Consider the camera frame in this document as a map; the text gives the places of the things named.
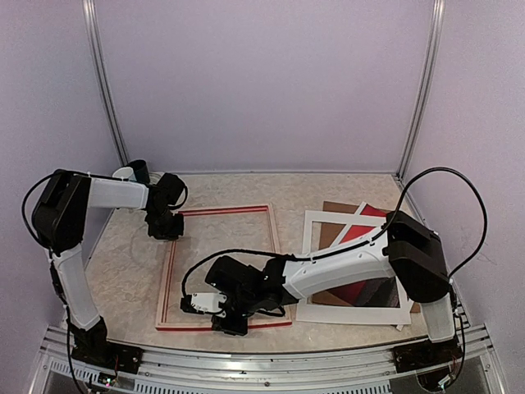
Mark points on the left aluminium corner post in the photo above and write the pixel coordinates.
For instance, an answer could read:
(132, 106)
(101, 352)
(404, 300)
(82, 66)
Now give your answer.
(96, 48)

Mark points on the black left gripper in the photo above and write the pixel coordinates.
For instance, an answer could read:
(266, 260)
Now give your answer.
(178, 231)

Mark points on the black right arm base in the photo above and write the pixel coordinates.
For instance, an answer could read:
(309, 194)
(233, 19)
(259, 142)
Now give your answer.
(424, 354)

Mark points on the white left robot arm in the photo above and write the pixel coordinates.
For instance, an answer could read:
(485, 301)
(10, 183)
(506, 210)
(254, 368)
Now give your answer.
(57, 224)

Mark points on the light blue mug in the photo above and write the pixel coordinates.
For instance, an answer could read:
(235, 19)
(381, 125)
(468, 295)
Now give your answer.
(125, 173)

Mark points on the red and black photo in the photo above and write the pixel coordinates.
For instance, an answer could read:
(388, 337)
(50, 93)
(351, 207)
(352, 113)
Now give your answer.
(374, 293)

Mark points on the brown cardboard backing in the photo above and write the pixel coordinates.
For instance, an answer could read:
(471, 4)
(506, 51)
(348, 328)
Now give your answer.
(362, 209)

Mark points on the aluminium corner post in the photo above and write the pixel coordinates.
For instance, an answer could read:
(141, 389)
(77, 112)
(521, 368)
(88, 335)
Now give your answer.
(424, 87)
(96, 48)

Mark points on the dark green mug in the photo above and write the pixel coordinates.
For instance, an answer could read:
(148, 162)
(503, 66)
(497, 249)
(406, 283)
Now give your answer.
(140, 170)

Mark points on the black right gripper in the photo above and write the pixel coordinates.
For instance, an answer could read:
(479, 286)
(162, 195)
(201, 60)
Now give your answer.
(238, 326)

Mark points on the white photo mat border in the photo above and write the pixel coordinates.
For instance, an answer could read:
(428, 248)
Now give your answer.
(313, 313)

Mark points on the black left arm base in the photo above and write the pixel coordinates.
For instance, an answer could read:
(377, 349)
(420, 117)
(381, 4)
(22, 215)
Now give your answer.
(118, 357)

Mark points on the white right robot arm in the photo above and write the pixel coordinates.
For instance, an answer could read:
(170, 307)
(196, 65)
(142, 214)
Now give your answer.
(401, 248)

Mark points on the aluminium front rail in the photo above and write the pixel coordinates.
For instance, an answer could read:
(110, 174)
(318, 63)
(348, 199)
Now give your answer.
(372, 369)

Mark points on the right aluminium corner post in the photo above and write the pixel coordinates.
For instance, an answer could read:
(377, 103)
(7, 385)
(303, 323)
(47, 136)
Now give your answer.
(424, 87)

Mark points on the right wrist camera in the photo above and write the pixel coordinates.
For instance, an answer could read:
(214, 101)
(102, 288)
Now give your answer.
(203, 303)

